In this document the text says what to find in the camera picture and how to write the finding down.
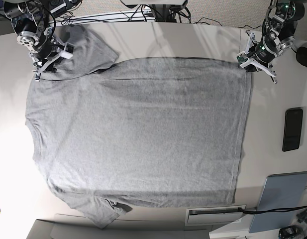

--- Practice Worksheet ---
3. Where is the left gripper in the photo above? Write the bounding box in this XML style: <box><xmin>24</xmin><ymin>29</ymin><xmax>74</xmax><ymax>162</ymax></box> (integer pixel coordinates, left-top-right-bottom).
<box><xmin>245</xmin><ymin>30</ymin><xmax>280</xmax><ymax>84</ymax></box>

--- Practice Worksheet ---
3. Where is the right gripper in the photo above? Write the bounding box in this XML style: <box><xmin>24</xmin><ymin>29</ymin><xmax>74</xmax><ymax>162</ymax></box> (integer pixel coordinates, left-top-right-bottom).
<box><xmin>27</xmin><ymin>35</ymin><xmax>67</xmax><ymax>82</ymax></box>

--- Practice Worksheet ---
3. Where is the grey T-shirt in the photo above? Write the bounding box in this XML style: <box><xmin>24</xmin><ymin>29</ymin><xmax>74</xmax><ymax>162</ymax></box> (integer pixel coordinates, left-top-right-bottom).
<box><xmin>25</xmin><ymin>26</ymin><xmax>251</xmax><ymax>229</ymax></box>

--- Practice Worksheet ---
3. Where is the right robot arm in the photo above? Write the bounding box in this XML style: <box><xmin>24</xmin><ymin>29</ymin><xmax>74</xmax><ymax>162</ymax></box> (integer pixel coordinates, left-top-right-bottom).
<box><xmin>3</xmin><ymin>0</ymin><xmax>74</xmax><ymax>81</ymax></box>

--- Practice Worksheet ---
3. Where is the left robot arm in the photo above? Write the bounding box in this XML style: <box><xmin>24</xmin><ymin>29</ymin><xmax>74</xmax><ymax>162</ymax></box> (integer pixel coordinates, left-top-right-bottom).
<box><xmin>237</xmin><ymin>0</ymin><xmax>305</xmax><ymax>84</ymax></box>

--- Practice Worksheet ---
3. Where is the black computer mouse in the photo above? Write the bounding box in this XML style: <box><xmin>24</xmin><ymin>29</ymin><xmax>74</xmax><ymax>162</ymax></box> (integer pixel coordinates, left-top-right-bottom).
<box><xmin>296</xmin><ymin>47</ymin><xmax>307</xmax><ymax>67</ymax></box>

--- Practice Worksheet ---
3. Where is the black white device box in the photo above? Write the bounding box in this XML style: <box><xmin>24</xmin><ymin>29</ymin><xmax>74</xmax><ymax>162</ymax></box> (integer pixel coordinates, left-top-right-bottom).
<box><xmin>49</xmin><ymin>0</ymin><xmax>67</xmax><ymax>18</ymax></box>

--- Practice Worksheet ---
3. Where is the black smartphone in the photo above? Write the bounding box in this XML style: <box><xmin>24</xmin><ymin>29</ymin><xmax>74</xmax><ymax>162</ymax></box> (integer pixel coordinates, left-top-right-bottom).
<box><xmin>282</xmin><ymin>108</ymin><xmax>303</xmax><ymax>152</ymax></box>

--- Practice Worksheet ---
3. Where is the white monitor base stand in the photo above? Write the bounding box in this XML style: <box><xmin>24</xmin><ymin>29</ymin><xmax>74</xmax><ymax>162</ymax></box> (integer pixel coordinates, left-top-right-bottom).
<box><xmin>121</xmin><ymin>0</ymin><xmax>186</xmax><ymax>5</ymax></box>

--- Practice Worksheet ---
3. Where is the blue-grey tablet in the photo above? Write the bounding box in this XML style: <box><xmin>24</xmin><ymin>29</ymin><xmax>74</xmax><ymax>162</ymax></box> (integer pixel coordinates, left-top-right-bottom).
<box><xmin>249</xmin><ymin>171</ymin><xmax>307</xmax><ymax>234</ymax></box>

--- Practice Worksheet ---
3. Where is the black electronic gadget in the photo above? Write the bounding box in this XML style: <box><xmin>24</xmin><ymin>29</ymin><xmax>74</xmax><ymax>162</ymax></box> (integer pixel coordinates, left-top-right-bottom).
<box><xmin>278</xmin><ymin>225</ymin><xmax>299</xmax><ymax>239</ymax></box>

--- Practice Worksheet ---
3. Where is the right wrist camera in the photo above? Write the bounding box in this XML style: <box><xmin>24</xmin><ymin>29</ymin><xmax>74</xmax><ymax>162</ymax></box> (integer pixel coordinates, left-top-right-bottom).
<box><xmin>60</xmin><ymin>42</ymin><xmax>74</xmax><ymax>59</ymax></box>

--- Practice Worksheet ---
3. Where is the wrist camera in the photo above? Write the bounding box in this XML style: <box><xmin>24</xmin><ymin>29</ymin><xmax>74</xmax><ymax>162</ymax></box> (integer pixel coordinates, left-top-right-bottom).
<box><xmin>236</xmin><ymin>51</ymin><xmax>249</xmax><ymax>68</ymax></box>
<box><xmin>60</xmin><ymin>42</ymin><xmax>74</xmax><ymax>59</ymax></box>

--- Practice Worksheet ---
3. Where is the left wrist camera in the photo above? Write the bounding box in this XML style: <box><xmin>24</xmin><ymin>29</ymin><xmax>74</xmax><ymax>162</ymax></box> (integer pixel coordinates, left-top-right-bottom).
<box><xmin>236</xmin><ymin>51</ymin><xmax>249</xmax><ymax>68</ymax></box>

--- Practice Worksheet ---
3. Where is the black cable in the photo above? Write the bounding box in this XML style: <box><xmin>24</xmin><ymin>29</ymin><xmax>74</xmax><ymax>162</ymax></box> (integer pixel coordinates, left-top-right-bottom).
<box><xmin>237</xmin><ymin>204</ymin><xmax>307</xmax><ymax>215</ymax></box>

